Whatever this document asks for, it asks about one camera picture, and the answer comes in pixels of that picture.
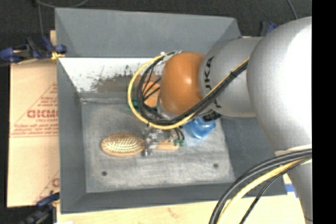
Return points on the wooden hairbrush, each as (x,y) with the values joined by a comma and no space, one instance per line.
(122,144)

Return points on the black cylinder on white bracket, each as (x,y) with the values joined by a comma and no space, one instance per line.
(210,116)

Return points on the brown cardboard board red print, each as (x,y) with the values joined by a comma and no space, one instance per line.
(31,154)

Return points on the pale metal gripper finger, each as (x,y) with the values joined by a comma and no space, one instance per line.
(152,136)
(147,150)

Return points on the blue plastic bottle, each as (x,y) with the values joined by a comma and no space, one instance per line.
(200,128)

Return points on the grey metal bin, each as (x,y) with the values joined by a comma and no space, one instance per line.
(126,34)

